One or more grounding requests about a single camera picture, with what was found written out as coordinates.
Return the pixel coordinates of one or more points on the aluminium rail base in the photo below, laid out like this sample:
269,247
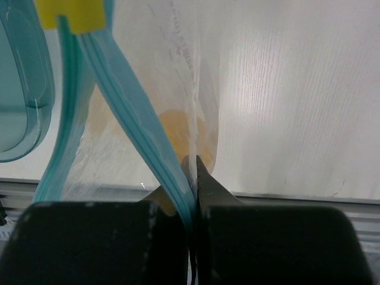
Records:
17,196

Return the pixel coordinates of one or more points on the clear zip top bag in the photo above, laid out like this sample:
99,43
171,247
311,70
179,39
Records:
143,57

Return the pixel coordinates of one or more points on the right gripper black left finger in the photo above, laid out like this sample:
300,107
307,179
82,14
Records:
105,242

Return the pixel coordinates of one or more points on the teal plastic tray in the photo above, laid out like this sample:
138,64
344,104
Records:
27,83

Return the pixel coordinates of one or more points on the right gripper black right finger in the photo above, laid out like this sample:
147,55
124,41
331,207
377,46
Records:
273,244

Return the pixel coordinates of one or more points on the yellow toy orange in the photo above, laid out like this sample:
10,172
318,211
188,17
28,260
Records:
113,161

